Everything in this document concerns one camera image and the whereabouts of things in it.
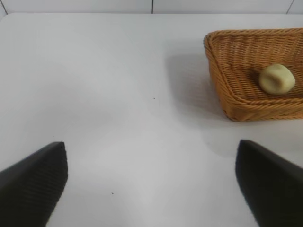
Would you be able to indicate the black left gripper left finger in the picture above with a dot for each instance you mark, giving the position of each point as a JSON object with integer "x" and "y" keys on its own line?
{"x": 30, "y": 184}

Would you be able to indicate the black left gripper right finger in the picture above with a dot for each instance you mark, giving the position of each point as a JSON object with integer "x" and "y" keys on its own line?
{"x": 272, "y": 184}

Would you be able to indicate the pale yellow egg yolk pastry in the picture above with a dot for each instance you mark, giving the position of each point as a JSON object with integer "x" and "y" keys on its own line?
{"x": 277, "y": 79}

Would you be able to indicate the brown woven wicker basket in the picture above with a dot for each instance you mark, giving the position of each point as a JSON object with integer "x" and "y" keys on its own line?
{"x": 239, "y": 56}

